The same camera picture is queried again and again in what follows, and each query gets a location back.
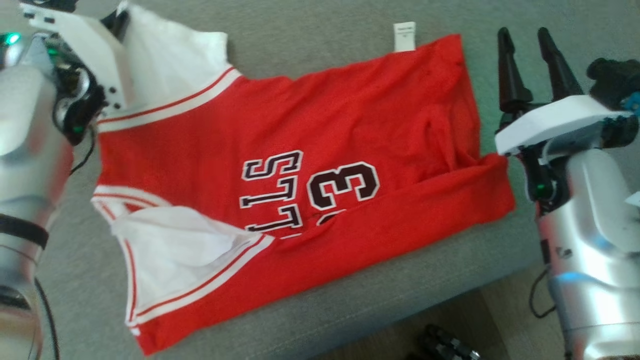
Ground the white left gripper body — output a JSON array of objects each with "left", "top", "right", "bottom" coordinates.
[{"left": 20, "top": 2, "right": 133, "bottom": 111}]

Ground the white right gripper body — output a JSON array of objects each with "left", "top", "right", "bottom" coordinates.
[{"left": 495, "top": 95, "right": 636, "bottom": 156}]

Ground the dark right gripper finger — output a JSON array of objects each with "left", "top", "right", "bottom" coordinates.
[
  {"left": 537, "top": 27, "right": 583, "bottom": 101},
  {"left": 497, "top": 27, "right": 533, "bottom": 113}
]

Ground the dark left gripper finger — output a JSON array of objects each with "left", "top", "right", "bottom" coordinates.
[{"left": 101, "top": 9, "right": 131, "bottom": 42}]

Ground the red basketball jersey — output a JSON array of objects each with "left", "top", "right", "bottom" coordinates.
[{"left": 91, "top": 5, "right": 516, "bottom": 356}]

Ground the grey sofa seat cushion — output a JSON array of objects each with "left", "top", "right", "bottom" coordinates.
[{"left": 0, "top": 0, "right": 640, "bottom": 360}]

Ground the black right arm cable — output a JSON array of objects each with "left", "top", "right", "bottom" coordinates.
[{"left": 529, "top": 91, "right": 640, "bottom": 319}]

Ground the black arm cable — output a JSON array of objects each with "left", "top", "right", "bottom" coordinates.
[
  {"left": 529, "top": 91, "right": 640, "bottom": 319},
  {"left": 34, "top": 125, "right": 97, "bottom": 360}
]

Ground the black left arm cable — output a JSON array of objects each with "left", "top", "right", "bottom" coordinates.
[{"left": 34, "top": 125, "right": 97, "bottom": 360}]

